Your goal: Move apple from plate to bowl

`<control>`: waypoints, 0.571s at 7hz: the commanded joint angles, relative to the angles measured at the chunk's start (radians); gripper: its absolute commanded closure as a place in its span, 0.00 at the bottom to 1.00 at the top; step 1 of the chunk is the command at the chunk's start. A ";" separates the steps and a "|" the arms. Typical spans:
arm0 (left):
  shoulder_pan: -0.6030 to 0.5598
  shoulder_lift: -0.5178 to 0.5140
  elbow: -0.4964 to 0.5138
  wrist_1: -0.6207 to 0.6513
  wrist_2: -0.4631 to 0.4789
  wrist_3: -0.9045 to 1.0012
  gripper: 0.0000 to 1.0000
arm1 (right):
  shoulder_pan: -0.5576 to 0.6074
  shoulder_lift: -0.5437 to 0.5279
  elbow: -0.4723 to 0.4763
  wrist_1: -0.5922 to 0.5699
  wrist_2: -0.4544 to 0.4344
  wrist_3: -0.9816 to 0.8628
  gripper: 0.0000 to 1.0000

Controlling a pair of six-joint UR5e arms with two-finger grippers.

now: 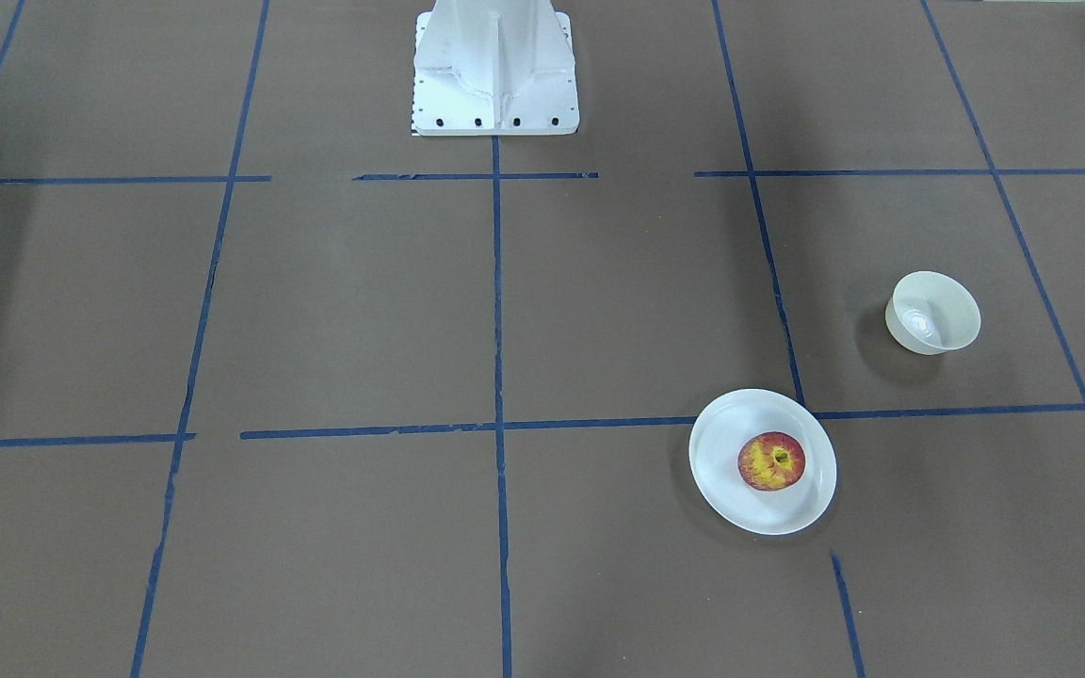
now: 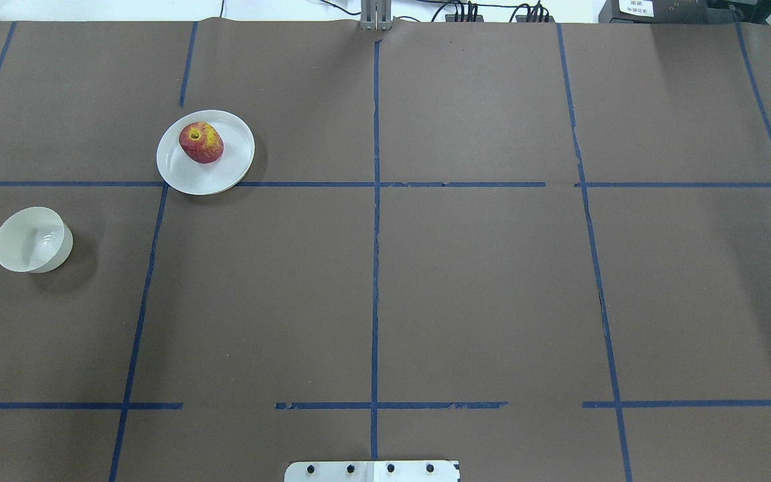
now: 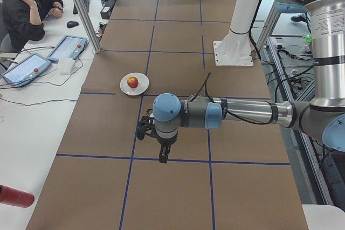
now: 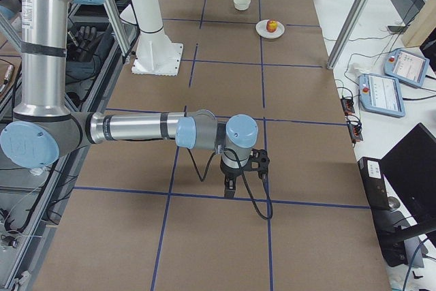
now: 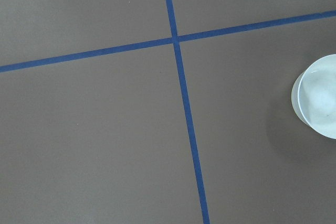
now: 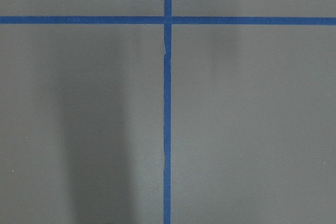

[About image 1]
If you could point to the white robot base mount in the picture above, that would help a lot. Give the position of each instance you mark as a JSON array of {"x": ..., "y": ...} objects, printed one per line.
[{"x": 494, "y": 68}]

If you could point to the red yellow apple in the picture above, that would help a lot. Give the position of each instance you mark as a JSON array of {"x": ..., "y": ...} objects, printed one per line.
[{"x": 771, "y": 461}]

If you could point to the white plate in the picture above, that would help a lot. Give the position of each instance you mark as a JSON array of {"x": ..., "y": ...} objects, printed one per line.
[{"x": 725, "y": 425}]

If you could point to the white bowl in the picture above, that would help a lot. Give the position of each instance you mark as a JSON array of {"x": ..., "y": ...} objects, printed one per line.
[{"x": 930, "y": 313}]

